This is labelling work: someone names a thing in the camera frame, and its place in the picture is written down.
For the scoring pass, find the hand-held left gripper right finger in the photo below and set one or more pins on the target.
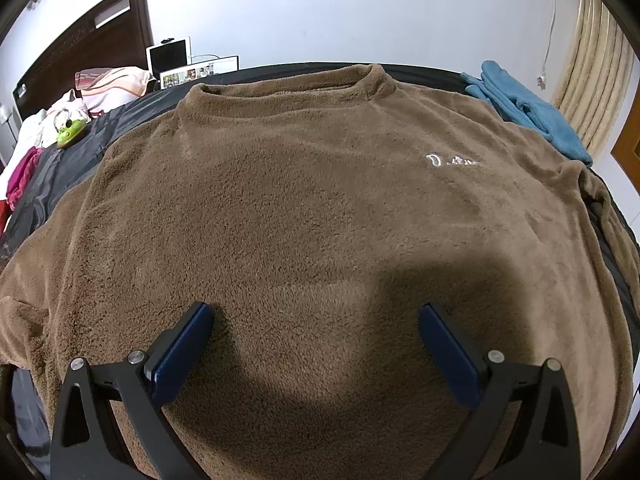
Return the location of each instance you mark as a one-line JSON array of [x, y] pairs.
[[450, 355]]

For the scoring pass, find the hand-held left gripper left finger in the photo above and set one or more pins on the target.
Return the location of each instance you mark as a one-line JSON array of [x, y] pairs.
[[182, 350]]

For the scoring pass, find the brown fleece sweater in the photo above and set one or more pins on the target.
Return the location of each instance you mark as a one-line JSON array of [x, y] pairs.
[[320, 200]]

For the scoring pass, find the black bed cover sheet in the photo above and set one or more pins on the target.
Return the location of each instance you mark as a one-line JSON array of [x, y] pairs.
[[75, 155]]

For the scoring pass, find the pinkish red garment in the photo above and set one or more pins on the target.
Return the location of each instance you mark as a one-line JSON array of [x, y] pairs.
[[22, 175]]

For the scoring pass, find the green plastic toy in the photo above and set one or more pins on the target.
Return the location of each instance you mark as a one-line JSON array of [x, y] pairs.
[[70, 135]]

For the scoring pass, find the blue fleece garment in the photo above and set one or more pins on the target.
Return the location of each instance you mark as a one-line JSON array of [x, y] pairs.
[[530, 110]]

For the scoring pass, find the white floral quilt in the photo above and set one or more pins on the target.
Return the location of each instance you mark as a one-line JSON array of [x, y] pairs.
[[42, 127]]

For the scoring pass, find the wooden furniture panel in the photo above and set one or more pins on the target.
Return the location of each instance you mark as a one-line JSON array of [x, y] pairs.
[[629, 147]]

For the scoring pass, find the white table lamp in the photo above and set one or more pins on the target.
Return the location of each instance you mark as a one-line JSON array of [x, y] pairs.
[[5, 115]]

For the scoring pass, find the white tablet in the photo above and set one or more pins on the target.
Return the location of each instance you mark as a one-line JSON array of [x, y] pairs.
[[170, 55]]

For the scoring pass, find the beige curtain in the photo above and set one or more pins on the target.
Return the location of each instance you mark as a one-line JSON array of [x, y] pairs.
[[595, 75]]

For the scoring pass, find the dark wooden headboard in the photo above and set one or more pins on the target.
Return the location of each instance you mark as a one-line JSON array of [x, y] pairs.
[[100, 40]]

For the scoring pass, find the photo collage frame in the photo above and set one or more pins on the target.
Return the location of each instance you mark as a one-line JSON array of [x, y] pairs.
[[200, 71]]

